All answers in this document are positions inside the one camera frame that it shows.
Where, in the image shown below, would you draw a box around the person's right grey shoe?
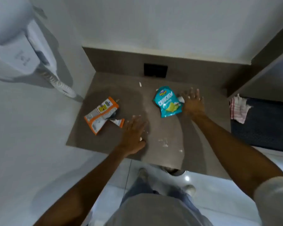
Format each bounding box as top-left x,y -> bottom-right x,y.
182,184 -> 196,197

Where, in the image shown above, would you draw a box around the red white checked cloth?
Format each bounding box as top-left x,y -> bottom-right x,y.
229,94 -> 253,124

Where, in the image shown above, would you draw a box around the orange white snack wrapper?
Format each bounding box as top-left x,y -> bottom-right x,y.
84,96 -> 120,135

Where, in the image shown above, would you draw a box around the dark round bin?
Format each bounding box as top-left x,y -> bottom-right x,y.
162,166 -> 186,177

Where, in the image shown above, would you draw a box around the grey shirt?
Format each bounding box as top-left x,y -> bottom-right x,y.
106,176 -> 283,226

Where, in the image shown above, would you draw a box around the scattered white crumbs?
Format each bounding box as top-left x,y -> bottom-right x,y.
158,138 -> 183,153

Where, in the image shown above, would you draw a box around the person's left grey shoe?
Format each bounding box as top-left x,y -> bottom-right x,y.
138,168 -> 149,183

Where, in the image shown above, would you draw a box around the white coiled dryer cord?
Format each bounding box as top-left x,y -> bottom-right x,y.
39,69 -> 77,99

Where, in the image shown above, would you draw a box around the white wall hair dryer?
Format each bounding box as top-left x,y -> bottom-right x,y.
0,0 -> 59,83

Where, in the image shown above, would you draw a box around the person's left forearm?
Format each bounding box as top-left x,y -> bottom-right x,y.
33,145 -> 136,226

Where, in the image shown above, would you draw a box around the person's right forearm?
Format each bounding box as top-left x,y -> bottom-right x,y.
191,113 -> 283,201

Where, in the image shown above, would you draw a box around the person's left hand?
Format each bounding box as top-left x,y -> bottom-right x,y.
118,115 -> 148,156

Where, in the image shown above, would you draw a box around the blue jeans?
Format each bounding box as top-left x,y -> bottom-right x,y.
120,175 -> 198,211

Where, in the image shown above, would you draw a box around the dark blue mat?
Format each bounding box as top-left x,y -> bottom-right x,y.
230,97 -> 283,154

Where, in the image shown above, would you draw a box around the person's right hand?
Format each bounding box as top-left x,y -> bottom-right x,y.
181,88 -> 205,117

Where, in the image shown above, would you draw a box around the torn orange wrapper piece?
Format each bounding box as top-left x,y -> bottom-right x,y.
110,118 -> 125,128

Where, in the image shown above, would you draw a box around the person's grey shoe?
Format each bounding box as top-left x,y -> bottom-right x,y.
138,168 -> 149,183
182,184 -> 196,197

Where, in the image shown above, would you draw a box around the teal snack packet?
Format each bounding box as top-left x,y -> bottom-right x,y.
153,86 -> 183,118

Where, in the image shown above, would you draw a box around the black wall socket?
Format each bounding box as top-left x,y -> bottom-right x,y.
144,63 -> 168,78

